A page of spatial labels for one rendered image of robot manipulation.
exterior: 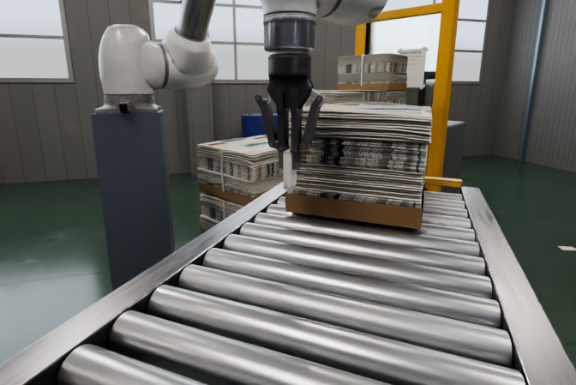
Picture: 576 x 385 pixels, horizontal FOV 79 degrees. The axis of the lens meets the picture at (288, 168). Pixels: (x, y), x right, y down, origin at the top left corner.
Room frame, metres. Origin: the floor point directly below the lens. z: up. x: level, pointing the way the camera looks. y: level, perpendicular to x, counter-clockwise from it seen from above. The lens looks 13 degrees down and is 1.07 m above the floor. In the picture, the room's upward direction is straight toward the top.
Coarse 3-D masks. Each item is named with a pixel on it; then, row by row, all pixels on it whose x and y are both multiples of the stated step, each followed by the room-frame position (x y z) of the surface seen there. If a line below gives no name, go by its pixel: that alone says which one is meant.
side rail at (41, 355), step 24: (240, 216) 0.73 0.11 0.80; (192, 240) 0.60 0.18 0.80; (216, 240) 0.60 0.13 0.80; (168, 264) 0.51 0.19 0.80; (120, 288) 0.44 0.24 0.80; (144, 288) 0.44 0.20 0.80; (96, 312) 0.39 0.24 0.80; (120, 312) 0.39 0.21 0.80; (144, 312) 0.42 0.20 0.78; (48, 336) 0.34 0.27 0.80; (72, 336) 0.34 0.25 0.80; (96, 336) 0.35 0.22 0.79; (24, 360) 0.31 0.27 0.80; (48, 360) 0.31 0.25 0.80; (0, 384) 0.28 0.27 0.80; (24, 384) 0.28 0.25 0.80; (48, 384) 0.30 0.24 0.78
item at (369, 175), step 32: (320, 128) 0.71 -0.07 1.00; (352, 128) 0.69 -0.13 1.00; (384, 128) 0.67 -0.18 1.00; (416, 128) 0.65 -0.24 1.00; (320, 160) 0.72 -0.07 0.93; (352, 160) 0.69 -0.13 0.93; (384, 160) 0.67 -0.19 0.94; (416, 160) 0.65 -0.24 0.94; (288, 192) 0.75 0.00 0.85; (320, 192) 0.71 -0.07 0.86; (352, 192) 0.70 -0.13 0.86; (384, 192) 0.67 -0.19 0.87; (416, 192) 0.65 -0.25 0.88
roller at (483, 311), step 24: (216, 264) 0.54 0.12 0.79; (240, 264) 0.53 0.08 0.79; (264, 264) 0.52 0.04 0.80; (288, 264) 0.51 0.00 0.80; (312, 288) 0.47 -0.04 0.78; (336, 288) 0.46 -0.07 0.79; (360, 288) 0.46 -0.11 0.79; (384, 288) 0.45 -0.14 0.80; (408, 288) 0.44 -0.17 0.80; (432, 288) 0.45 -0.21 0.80; (432, 312) 0.41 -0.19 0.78; (456, 312) 0.41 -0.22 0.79; (480, 312) 0.40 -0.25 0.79
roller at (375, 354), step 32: (160, 288) 0.44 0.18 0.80; (192, 320) 0.40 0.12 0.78; (224, 320) 0.39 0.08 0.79; (256, 320) 0.38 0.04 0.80; (288, 320) 0.37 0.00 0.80; (288, 352) 0.35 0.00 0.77; (320, 352) 0.34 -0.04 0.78; (352, 352) 0.33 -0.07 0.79; (384, 352) 0.32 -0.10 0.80; (416, 352) 0.32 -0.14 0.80; (416, 384) 0.30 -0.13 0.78; (448, 384) 0.29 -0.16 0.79; (480, 384) 0.29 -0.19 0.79; (512, 384) 0.28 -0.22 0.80
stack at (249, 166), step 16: (208, 144) 1.57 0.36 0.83; (224, 144) 1.57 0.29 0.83; (240, 144) 1.57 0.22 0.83; (256, 144) 1.58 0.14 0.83; (208, 160) 1.54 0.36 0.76; (224, 160) 1.46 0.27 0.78; (240, 160) 1.39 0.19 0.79; (256, 160) 1.36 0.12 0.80; (272, 160) 1.43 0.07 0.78; (208, 176) 1.53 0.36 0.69; (224, 176) 1.46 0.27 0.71; (240, 176) 1.39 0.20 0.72; (256, 176) 1.36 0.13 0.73; (272, 176) 1.43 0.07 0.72; (240, 192) 1.39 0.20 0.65; (256, 192) 1.36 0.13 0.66; (208, 208) 1.55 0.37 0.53; (224, 208) 1.46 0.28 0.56; (240, 208) 1.40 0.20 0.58; (208, 224) 1.54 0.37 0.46
